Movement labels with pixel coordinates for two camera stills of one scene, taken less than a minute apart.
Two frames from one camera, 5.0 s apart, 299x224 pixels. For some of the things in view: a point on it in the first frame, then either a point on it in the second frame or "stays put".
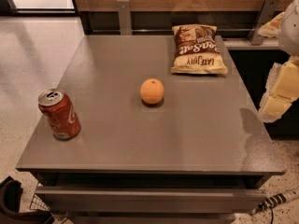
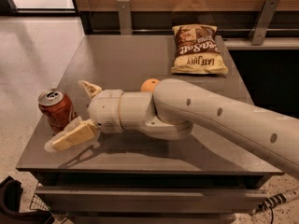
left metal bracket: x=124 y=17 stays put
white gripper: x=291 y=32 to x=105 y=112
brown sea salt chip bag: x=196 y=50 stays put
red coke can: x=61 y=114 stays put
